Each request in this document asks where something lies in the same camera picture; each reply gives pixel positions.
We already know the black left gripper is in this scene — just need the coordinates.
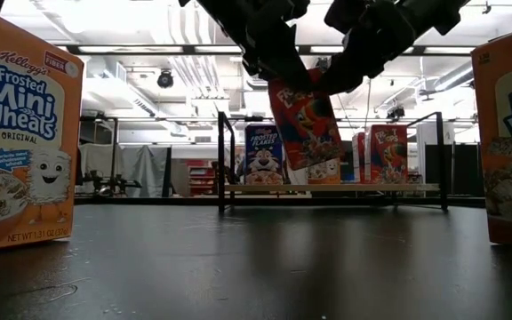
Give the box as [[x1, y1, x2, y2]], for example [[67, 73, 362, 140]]
[[196, 0, 315, 92]]

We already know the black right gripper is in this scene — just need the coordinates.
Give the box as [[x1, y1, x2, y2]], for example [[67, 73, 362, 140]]
[[317, 0, 417, 96]]

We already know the red Froot Loops cereal box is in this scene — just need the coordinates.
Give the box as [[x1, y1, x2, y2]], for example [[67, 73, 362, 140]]
[[267, 67, 346, 172], [366, 124, 410, 185], [351, 132, 369, 184]]

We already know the blue Frosted Flakes cereal box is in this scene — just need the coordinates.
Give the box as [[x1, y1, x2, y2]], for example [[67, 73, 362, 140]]
[[244, 123, 284, 186]]

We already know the light wooden shelf board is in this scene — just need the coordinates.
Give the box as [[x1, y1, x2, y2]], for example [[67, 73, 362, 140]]
[[224, 183, 442, 193]]

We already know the white background cover cloth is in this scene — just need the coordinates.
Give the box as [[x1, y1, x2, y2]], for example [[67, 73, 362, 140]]
[[284, 166, 308, 185]]

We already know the red background storage rack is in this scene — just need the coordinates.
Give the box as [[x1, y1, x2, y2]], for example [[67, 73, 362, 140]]
[[187, 159, 217, 196]]

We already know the black background partition panel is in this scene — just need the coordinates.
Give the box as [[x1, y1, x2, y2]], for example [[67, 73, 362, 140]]
[[424, 142, 484, 196]]

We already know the grey background cover cloth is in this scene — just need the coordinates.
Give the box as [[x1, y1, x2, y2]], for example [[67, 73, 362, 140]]
[[77, 142, 172, 198]]

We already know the black background metal stand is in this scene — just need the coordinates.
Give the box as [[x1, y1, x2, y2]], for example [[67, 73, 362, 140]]
[[80, 116, 120, 196]]

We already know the black background robot equipment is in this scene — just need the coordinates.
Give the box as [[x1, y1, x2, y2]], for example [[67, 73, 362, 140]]
[[80, 171, 142, 196]]

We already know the grey ceiling duct pipe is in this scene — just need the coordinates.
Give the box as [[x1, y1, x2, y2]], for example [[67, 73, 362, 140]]
[[433, 60, 475, 92]]

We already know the black metal shelf frame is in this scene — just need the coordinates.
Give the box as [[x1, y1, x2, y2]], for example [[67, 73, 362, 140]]
[[217, 110, 449, 213]]

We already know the black overhead frame bar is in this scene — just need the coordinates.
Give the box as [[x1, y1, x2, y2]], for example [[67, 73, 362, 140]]
[[67, 44, 475, 57]]

